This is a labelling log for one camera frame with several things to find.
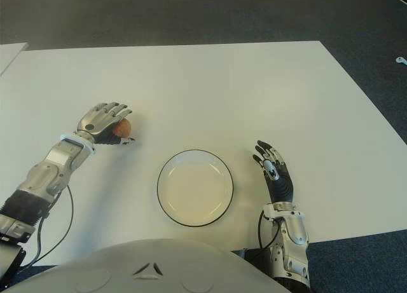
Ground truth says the red yellow apple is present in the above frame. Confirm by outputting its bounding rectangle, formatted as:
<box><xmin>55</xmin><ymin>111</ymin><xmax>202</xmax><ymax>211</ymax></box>
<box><xmin>113</xmin><ymin>118</ymin><xmax>133</xmax><ymax>138</ymax></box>

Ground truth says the white plate with black rim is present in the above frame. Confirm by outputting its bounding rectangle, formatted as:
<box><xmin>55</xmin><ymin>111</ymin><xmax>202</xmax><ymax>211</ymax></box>
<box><xmin>156</xmin><ymin>149</ymin><xmax>235</xmax><ymax>227</ymax></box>

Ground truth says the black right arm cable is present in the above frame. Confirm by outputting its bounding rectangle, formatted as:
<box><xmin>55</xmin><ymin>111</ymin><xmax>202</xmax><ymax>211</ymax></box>
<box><xmin>258</xmin><ymin>210</ymin><xmax>282</xmax><ymax>249</ymax></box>

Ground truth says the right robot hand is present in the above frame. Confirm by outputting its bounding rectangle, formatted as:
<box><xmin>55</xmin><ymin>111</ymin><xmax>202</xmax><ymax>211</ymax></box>
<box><xmin>252</xmin><ymin>139</ymin><xmax>295</xmax><ymax>205</ymax></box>

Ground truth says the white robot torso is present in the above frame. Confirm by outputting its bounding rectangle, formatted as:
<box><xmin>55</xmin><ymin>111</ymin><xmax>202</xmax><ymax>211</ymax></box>
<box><xmin>0</xmin><ymin>238</ymin><xmax>287</xmax><ymax>293</ymax></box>

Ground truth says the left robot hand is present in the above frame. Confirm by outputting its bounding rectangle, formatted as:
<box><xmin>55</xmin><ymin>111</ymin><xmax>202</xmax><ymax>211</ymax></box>
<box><xmin>76</xmin><ymin>101</ymin><xmax>136</xmax><ymax>147</ymax></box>

